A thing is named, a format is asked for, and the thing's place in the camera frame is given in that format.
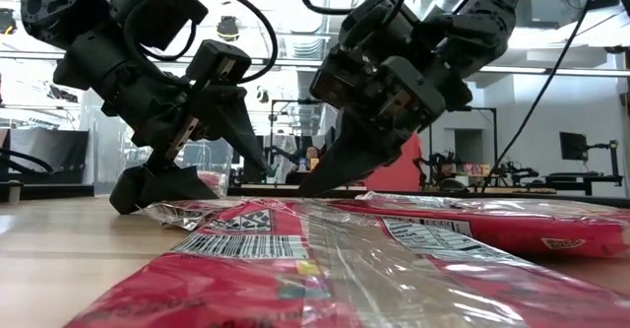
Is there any black cable bundle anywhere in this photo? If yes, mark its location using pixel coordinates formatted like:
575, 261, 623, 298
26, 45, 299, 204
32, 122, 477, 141
0, 146, 55, 175

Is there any black monitor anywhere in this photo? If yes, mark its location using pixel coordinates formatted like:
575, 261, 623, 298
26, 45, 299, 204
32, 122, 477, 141
559, 131, 590, 163

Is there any black desk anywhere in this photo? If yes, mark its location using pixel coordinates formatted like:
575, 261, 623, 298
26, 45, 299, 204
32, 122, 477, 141
543, 171, 625, 197

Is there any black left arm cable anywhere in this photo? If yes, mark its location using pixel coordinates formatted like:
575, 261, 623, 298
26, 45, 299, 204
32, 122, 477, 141
169, 0, 280, 85

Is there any black metal frame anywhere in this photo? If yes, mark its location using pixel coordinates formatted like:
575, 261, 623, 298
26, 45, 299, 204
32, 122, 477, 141
462, 104, 498, 187
269, 98, 342, 186

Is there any person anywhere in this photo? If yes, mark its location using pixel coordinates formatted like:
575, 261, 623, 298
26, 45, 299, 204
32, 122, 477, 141
302, 145, 322, 172

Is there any silver ceiling duct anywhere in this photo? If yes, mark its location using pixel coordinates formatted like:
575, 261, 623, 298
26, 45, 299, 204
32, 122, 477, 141
287, 20, 327, 137

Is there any small white cup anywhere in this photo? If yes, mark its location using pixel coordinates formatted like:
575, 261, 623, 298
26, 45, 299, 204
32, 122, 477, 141
5, 179, 25, 204

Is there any clear plastic bin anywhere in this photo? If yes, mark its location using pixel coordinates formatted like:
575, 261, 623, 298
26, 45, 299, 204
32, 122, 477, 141
81, 89, 235, 197

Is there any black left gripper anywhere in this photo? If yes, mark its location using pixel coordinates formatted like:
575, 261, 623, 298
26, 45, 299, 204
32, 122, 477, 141
100, 65, 270, 216

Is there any black table border strip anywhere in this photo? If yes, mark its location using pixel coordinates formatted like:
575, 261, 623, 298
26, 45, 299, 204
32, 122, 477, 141
228, 184, 630, 209

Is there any black ceiling device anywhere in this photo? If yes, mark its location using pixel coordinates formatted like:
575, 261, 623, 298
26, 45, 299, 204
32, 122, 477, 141
215, 15, 242, 42
0, 7, 19, 37

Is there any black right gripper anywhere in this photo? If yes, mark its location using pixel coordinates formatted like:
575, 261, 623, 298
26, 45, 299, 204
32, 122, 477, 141
297, 0, 474, 199

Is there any red popcorn bag with barcode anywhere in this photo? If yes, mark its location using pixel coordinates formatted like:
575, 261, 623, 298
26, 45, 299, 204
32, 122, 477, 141
63, 199, 630, 328

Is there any ceiling light bar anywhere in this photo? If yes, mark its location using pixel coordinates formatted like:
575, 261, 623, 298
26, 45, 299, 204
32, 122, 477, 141
479, 64, 630, 78

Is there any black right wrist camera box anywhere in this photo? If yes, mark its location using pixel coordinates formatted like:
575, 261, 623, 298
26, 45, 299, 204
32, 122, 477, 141
378, 55, 447, 122

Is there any long black right arm cable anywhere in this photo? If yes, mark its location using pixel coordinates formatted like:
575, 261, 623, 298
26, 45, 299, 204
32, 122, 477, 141
481, 0, 600, 192

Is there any red popcorn bag nutrition label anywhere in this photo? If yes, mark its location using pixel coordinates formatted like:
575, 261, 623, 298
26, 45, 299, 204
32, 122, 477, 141
334, 191, 630, 259

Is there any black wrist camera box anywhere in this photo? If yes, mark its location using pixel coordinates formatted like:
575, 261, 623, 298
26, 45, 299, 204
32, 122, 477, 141
378, 55, 447, 122
185, 39, 253, 87

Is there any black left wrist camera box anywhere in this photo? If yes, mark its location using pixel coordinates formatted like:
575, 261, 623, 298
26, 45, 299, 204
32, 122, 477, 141
185, 39, 253, 87

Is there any black monitor stand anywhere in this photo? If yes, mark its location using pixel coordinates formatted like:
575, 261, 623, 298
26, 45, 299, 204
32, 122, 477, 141
588, 139, 621, 176

